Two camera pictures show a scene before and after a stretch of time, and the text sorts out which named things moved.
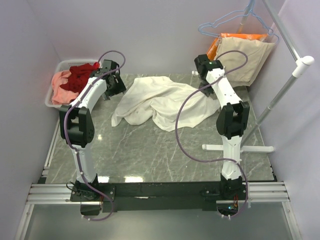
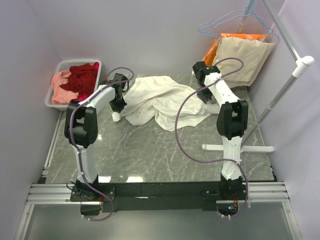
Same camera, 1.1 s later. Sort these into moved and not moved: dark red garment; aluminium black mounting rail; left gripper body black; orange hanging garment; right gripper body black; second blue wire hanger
Moved: right gripper body black; left gripper body black
Not moved: aluminium black mounting rail; orange hanging garment; second blue wire hanger; dark red garment
